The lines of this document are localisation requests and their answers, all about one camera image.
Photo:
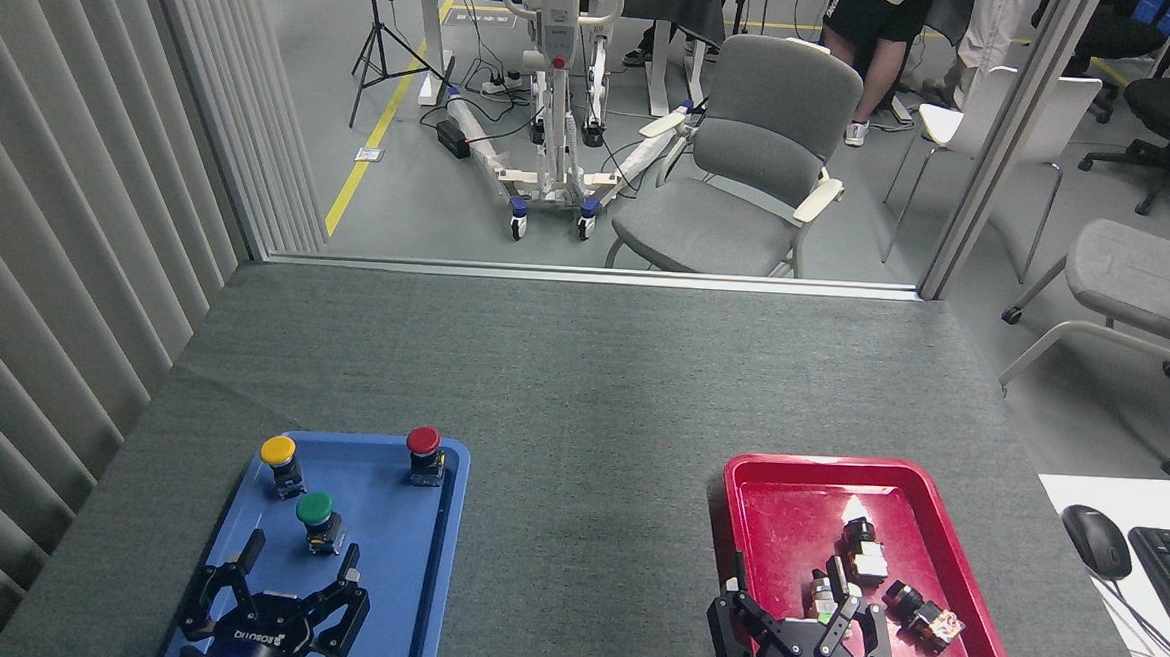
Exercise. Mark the green push button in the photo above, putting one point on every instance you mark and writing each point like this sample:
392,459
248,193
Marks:
315,511

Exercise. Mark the yellow push button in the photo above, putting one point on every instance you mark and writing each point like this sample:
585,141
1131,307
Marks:
279,452

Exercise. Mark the red push button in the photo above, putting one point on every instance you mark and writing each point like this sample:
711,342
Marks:
424,442

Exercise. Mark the red plastic tray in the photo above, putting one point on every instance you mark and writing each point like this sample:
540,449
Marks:
785,519

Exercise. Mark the blue plastic tray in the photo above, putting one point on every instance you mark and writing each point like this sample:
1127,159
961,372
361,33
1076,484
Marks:
402,569

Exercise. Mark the black computer mouse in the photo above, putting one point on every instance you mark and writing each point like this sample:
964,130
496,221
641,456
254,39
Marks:
1097,541

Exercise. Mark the white desk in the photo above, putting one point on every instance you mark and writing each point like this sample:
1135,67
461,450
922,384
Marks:
1162,499

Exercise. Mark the grey armchair on castors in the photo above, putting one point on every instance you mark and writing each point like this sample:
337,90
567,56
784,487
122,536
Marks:
1144,273

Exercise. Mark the black power adapter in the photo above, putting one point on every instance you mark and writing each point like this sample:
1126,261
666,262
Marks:
452,138

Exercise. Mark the grey armchair with cream armrests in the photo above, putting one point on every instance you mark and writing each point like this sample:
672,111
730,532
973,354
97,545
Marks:
771,118

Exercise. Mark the white plastic chair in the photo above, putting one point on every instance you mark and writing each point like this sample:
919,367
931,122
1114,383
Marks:
972,113

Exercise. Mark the white power strip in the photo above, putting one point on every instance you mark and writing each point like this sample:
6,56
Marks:
500,85

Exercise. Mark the black tripod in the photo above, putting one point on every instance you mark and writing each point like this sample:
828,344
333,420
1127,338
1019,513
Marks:
379,47

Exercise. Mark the white stand on wheels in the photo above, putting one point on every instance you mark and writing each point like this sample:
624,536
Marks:
556,87

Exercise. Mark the person in dark shorts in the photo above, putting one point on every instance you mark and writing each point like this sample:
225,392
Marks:
876,23

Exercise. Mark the person in pale trousers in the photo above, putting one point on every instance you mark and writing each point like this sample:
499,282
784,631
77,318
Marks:
991,29

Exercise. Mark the silver switch with green block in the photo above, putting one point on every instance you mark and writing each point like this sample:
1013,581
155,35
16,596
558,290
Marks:
820,591

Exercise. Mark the black knob white block switch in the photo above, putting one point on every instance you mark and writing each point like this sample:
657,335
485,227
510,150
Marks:
866,556

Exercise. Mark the black knob brown block switch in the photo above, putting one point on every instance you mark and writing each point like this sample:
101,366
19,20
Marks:
920,614

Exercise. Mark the silver frame post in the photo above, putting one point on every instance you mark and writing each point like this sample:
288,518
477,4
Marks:
1005,140

